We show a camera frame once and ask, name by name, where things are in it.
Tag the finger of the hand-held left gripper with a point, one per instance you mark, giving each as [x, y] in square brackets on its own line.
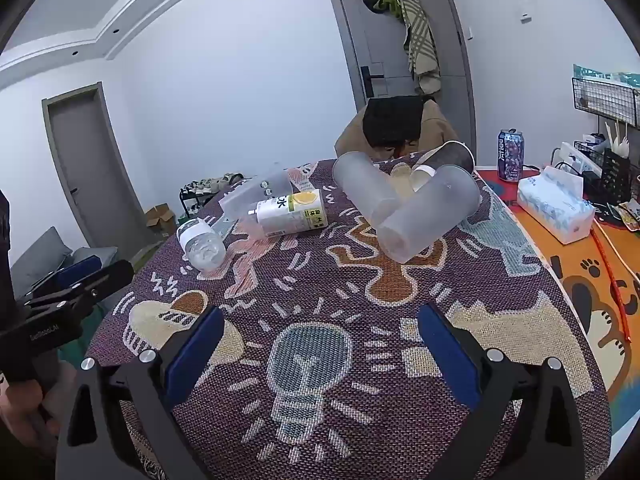
[112, 275]
[75, 270]

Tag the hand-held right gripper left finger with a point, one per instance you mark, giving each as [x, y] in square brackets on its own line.
[192, 360]

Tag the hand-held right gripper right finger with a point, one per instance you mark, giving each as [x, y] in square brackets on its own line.
[447, 360]

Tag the large frosted plastic cup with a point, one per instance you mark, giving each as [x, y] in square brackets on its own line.
[360, 180]
[430, 210]

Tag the clear plastic cup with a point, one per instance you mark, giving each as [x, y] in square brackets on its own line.
[245, 195]

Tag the small white paper cup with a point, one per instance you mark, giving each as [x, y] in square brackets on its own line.
[420, 177]

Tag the dark paper cup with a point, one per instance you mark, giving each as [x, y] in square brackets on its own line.
[452, 157]

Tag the person's left hand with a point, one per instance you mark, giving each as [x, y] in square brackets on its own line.
[25, 415]

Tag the grey sofa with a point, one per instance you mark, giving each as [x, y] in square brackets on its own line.
[40, 260]

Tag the cardboard box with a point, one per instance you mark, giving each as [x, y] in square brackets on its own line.
[160, 217]

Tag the clear water bottle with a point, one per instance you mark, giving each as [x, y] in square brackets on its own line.
[200, 247]

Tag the plain grey door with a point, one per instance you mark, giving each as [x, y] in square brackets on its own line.
[85, 170]

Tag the black shoe rack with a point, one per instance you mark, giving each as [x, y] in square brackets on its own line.
[210, 192]

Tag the printed woven blanket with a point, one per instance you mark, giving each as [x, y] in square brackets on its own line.
[325, 280]

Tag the orange paw print mat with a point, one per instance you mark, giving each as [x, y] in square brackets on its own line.
[575, 270]

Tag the yellow label drink bottle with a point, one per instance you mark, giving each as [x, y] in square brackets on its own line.
[290, 212]

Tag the white tissue pack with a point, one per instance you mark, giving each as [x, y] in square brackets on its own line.
[555, 205]

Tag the blue drink can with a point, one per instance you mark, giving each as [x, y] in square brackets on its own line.
[510, 157]

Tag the snack packet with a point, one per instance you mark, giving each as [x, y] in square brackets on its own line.
[627, 215]

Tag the white power strip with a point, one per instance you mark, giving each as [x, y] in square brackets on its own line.
[572, 156]

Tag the black mesh basket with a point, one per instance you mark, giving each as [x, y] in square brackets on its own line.
[612, 175]

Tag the white plastic cutlery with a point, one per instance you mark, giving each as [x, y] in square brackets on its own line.
[617, 137]

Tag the plaid scarf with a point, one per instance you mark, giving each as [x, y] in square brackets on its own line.
[420, 35]

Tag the grey door with lock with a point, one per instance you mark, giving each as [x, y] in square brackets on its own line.
[360, 35]

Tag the green hanging cloth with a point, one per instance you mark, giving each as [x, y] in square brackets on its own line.
[392, 7]

